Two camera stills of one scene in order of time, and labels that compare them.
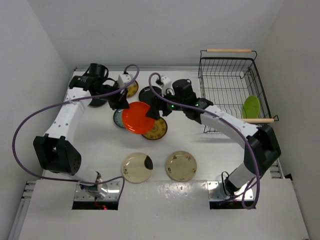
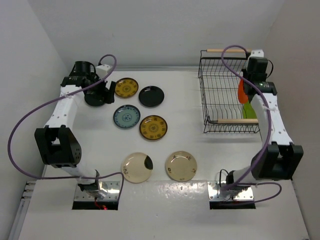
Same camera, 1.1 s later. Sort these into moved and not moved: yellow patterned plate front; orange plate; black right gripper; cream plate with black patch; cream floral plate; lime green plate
Moved: black right gripper; orange plate
Not moved: yellow patterned plate front; cream floral plate; lime green plate; cream plate with black patch
